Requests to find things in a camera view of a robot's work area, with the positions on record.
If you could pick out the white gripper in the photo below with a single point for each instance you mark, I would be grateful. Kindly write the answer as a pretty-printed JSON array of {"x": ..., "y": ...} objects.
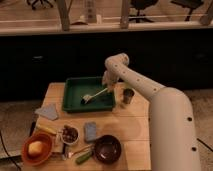
[{"x": 109, "y": 80}]

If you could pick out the white dish brush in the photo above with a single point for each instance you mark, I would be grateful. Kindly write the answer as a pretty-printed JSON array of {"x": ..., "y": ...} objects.
[{"x": 86, "y": 98}]

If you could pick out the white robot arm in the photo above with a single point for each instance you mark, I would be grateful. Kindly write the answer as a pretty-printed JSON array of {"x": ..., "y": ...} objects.
[{"x": 173, "y": 140}]

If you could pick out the green plastic tray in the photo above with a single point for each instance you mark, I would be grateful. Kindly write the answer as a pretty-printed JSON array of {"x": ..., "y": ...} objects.
[{"x": 76, "y": 88}]

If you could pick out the metal cup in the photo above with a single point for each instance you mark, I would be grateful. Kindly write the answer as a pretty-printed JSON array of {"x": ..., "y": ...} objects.
[{"x": 127, "y": 95}]

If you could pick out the blue sponge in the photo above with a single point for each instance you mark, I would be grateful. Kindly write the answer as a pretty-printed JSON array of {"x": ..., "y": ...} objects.
[{"x": 89, "y": 131}]

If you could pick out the grey folded cloth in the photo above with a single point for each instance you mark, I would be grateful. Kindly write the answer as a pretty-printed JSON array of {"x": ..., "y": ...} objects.
[{"x": 49, "y": 112}]

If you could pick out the dark brown bowl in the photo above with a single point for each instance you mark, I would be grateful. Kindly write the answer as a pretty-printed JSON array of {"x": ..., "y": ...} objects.
[{"x": 107, "y": 149}]

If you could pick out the wooden table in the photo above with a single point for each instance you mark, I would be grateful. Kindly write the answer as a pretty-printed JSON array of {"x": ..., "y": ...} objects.
[{"x": 129, "y": 123}]

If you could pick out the black office chair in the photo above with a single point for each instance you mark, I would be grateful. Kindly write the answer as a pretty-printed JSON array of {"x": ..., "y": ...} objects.
[
  {"x": 139, "y": 5},
  {"x": 43, "y": 3}
]

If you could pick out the green cucumber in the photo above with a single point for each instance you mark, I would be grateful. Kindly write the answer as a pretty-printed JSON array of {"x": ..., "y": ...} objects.
[{"x": 81, "y": 159}]

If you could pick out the yellow banana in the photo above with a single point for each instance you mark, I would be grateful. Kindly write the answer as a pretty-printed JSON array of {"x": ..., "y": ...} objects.
[{"x": 46, "y": 129}]

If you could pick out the orange bowl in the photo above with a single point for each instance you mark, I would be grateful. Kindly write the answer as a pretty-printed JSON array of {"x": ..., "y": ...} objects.
[{"x": 47, "y": 150}]

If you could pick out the yellow round fruit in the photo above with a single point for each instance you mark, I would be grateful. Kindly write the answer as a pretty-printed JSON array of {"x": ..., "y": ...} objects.
[{"x": 35, "y": 148}]

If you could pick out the black office chair left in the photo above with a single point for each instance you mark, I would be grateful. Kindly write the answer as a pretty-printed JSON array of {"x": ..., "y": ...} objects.
[{"x": 43, "y": 3}]

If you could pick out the black chair right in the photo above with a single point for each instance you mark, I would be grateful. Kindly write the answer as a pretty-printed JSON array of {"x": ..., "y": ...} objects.
[{"x": 192, "y": 5}]

